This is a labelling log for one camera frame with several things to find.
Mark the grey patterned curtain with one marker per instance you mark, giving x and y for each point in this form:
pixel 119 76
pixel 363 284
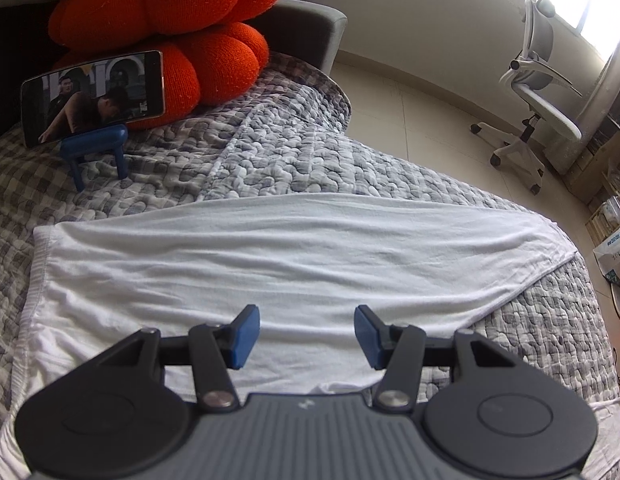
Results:
pixel 595 110

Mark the smartphone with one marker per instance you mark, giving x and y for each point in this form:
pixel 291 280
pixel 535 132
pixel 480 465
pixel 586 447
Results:
pixel 90 95

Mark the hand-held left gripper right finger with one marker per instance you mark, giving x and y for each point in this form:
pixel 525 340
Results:
pixel 367 335

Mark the orange pumpkin cushion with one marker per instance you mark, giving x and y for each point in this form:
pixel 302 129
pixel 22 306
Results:
pixel 190 0

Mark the grey checked quilt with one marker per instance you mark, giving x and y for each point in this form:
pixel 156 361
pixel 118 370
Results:
pixel 290 160

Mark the wooden shelf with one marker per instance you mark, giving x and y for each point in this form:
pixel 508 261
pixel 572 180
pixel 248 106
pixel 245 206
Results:
pixel 600 195

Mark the white pants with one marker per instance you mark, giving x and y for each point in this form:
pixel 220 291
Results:
pixel 290 260

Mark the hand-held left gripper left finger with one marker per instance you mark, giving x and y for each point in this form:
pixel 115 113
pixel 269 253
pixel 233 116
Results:
pixel 245 332

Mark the blue phone stand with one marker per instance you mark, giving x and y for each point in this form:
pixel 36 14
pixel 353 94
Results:
pixel 95 137

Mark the white office chair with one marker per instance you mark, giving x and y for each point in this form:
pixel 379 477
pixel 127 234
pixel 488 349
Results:
pixel 545 110

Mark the white cardboard box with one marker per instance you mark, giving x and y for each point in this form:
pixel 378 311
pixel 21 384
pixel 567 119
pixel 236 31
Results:
pixel 615 260

